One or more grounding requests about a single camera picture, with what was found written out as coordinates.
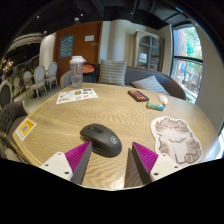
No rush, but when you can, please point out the black bag with orange top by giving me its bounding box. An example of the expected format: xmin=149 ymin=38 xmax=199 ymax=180
xmin=82 ymin=63 xmax=100 ymax=84

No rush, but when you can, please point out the brown wooden door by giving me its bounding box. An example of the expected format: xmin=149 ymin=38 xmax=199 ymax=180
xmin=53 ymin=20 xmax=104 ymax=86

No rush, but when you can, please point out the flat striped grey cushion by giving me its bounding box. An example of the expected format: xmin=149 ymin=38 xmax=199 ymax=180
xmin=130 ymin=75 xmax=171 ymax=97

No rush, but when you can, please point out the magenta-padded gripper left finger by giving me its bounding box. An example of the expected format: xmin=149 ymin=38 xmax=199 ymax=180
xmin=39 ymin=140 xmax=93 ymax=185

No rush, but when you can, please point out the black box with red print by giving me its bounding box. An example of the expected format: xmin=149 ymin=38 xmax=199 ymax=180
xmin=127 ymin=89 xmax=150 ymax=103

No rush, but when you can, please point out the small green pack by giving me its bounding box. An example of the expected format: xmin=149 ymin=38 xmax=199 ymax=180
xmin=145 ymin=101 xmax=165 ymax=112

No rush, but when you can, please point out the large dark-framed window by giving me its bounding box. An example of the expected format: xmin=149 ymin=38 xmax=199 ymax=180
xmin=169 ymin=23 xmax=204 ymax=104

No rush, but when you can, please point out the cat-shaped mouse pad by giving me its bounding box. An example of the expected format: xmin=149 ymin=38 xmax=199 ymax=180
xmin=150 ymin=115 xmax=203 ymax=166

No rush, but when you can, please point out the grey tufted armchair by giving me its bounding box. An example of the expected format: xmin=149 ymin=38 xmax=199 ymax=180
xmin=0 ymin=100 xmax=29 ymax=161

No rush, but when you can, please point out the arched glass-door cabinet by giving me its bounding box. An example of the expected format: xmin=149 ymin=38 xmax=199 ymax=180
xmin=133 ymin=29 xmax=165 ymax=73

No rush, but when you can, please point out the group of white chairs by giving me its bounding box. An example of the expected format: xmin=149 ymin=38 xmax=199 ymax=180
xmin=0 ymin=61 xmax=59 ymax=108

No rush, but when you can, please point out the upright striped grey cushion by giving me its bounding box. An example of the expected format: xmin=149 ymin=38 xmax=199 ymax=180
xmin=97 ymin=59 xmax=128 ymax=87

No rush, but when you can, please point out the small white squeeze bottle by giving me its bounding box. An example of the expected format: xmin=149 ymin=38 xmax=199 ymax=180
xmin=158 ymin=93 xmax=169 ymax=108

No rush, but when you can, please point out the blue poster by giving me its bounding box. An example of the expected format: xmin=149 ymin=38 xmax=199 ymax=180
xmin=58 ymin=34 xmax=75 ymax=59

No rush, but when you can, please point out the grey curved sofa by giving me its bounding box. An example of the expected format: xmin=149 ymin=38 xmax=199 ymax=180
xmin=59 ymin=64 xmax=188 ymax=101

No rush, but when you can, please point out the clear shaker bottle white lid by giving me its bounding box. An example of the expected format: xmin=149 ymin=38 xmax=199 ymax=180
xmin=69 ymin=55 xmax=87 ymax=89

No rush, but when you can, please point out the yellow and white sticker card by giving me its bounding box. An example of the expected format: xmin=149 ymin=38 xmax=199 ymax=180
xmin=15 ymin=117 xmax=38 ymax=142

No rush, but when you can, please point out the black computer mouse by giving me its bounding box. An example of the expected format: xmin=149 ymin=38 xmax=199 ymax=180
xmin=79 ymin=123 xmax=123 ymax=158

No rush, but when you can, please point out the white printed paper sheet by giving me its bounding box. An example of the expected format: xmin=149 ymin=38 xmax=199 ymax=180
xmin=55 ymin=87 xmax=99 ymax=105

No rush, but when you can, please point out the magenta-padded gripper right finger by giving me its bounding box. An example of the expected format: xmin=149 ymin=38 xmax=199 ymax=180
xmin=123 ymin=141 xmax=184 ymax=189

